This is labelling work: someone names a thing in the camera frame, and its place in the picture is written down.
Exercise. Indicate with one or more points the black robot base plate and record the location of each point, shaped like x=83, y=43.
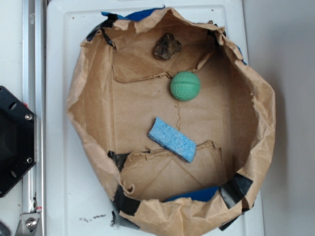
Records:
x=17, y=140

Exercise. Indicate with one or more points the metal corner bracket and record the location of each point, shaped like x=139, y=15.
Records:
x=28, y=225

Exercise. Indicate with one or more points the green dimpled foam ball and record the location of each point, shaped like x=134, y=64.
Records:
x=185, y=86

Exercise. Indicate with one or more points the dark brown rough rock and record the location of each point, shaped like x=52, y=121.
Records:
x=167, y=46

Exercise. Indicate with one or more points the brown paper bag bin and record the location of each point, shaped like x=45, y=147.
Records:
x=119, y=88

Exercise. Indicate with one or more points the white plastic tray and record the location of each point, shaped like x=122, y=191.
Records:
x=76, y=203

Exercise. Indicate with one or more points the aluminium extrusion rail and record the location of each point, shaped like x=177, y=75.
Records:
x=34, y=95

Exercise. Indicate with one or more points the blue rectangular sponge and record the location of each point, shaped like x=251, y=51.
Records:
x=172, y=140

